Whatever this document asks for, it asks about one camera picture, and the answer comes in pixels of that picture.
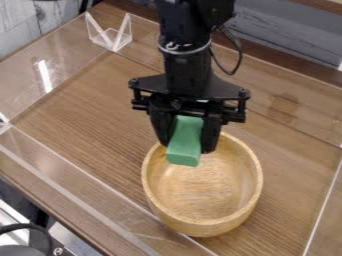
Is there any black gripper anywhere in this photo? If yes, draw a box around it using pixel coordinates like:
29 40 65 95
128 51 251 154

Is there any green rectangular block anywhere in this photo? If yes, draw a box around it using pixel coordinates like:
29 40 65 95
167 116 203 167

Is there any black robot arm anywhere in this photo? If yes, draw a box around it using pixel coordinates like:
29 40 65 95
128 0 251 153

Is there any brown wooden bowl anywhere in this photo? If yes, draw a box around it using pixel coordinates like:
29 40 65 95
141 133 264 237

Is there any clear acrylic corner bracket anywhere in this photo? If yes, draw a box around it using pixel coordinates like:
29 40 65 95
84 13 132 53

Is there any clear acrylic tray wall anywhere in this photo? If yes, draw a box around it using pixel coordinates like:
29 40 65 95
0 123 216 256

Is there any black cable bottom left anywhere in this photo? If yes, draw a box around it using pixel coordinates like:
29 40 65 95
0 223 54 256

